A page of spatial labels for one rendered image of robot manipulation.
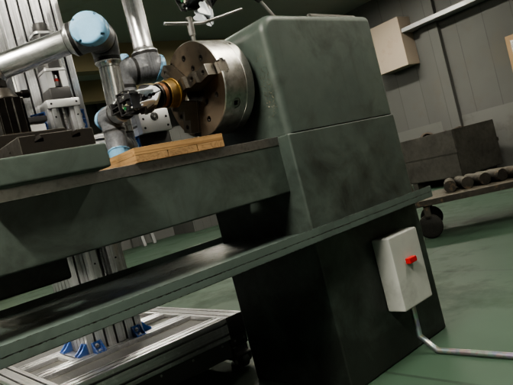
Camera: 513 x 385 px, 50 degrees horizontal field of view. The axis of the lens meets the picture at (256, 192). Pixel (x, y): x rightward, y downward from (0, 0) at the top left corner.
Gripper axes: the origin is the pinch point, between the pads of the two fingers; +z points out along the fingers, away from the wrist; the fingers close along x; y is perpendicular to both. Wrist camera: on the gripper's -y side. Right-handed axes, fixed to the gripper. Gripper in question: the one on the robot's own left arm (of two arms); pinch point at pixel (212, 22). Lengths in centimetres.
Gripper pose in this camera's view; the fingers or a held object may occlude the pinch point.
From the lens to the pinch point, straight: 205.3
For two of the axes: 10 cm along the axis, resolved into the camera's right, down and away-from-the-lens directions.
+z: 4.8, 8.3, -2.7
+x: 5.0, -5.2, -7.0
